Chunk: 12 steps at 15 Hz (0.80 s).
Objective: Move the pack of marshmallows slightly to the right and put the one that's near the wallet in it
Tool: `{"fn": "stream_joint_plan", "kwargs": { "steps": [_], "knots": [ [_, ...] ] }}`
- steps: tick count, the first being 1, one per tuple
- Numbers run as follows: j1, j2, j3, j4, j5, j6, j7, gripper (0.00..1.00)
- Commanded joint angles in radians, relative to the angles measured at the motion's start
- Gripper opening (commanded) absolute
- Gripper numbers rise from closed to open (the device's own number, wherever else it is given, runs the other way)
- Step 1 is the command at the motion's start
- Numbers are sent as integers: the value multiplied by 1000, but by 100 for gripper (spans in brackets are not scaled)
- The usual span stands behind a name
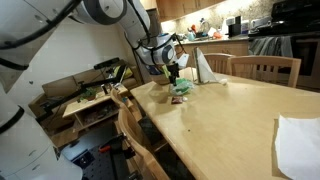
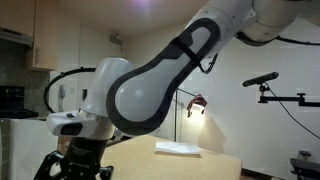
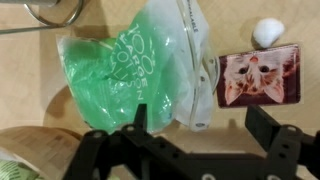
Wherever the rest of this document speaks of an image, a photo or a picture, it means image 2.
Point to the grey door closer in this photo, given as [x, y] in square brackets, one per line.
[115, 39]

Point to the grey range hood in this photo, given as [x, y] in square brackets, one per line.
[15, 37]

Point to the tall wooden wall cabinet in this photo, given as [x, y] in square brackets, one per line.
[45, 33]

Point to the short wooden wall cabinet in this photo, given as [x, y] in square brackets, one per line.
[16, 15]

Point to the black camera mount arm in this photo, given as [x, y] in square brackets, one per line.
[286, 98]

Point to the black stereo camera bar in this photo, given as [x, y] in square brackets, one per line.
[260, 79]

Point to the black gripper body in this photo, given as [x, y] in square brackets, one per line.
[83, 156]

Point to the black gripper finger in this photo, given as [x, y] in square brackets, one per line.
[48, 166]
[106, 173]

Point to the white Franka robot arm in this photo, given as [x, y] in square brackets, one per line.
[150, 93]

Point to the floor lamp with red head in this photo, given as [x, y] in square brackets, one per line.
[197, 100]

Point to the black kitchen stove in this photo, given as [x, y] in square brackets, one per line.
[11, 101]

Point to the white folded cloth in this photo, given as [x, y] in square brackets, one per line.
[176, 148]

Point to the black equipment stand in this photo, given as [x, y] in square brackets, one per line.
[305, 165]

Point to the white light switch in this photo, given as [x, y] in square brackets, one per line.
[71, 90]

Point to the grey wall phone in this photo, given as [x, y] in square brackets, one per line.
[61, 93]

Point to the white paper towel roll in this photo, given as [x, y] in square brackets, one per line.
[26, 150]

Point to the white door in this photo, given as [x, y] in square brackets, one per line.
[100, 43]

